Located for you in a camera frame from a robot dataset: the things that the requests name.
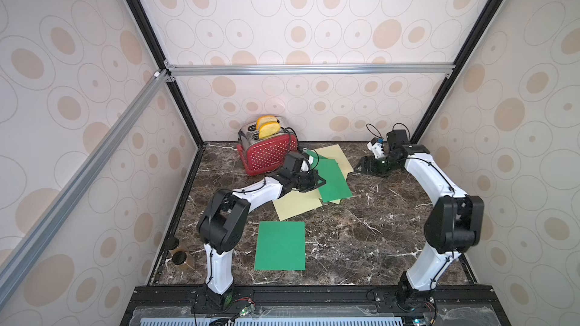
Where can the yellow toast slice front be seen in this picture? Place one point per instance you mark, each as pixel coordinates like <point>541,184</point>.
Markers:
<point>268,129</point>

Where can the green paper sheet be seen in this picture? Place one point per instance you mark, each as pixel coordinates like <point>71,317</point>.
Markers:
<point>281,246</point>
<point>336,187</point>
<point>316,161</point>

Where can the brown spice jar rear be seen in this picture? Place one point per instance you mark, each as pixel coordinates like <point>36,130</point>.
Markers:
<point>172,245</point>

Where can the yellow paper sheet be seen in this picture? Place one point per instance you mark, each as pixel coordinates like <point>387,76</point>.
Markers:
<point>335,152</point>
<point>295,203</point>

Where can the left diagonal aluminium frame bar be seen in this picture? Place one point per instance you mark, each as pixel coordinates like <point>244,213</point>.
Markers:
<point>44,230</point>

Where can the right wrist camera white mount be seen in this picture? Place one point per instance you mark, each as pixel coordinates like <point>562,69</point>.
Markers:
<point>376,147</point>

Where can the yellow toast slice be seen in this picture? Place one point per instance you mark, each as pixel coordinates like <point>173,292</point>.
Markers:
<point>268,129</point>
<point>264,120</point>

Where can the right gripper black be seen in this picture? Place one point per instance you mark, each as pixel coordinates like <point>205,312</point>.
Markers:
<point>374,163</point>

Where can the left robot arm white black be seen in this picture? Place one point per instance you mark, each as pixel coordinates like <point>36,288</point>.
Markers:
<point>222,223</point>

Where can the horizontal aluminium frame bar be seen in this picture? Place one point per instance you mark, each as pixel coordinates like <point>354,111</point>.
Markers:
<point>314,69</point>

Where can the brown spice jar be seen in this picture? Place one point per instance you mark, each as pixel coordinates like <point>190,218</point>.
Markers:
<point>182,261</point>
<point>172,245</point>

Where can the brown spice jar front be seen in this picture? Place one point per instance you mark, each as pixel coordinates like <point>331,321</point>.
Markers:
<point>182,261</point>

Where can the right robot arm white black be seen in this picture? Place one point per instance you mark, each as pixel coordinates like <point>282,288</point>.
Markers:
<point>453,226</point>

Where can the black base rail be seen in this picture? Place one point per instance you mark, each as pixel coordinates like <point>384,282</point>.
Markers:
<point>314,305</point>

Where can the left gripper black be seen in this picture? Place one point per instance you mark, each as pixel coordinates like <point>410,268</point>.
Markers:
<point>312,178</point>

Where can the yellow paper sheet front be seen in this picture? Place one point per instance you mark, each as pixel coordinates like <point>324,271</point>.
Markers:
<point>295,203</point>

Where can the red polka dot toaster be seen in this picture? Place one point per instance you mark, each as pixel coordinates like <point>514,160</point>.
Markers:
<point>266,155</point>

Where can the yellow toast slice rear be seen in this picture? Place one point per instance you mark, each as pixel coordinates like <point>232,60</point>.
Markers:
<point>264,120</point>

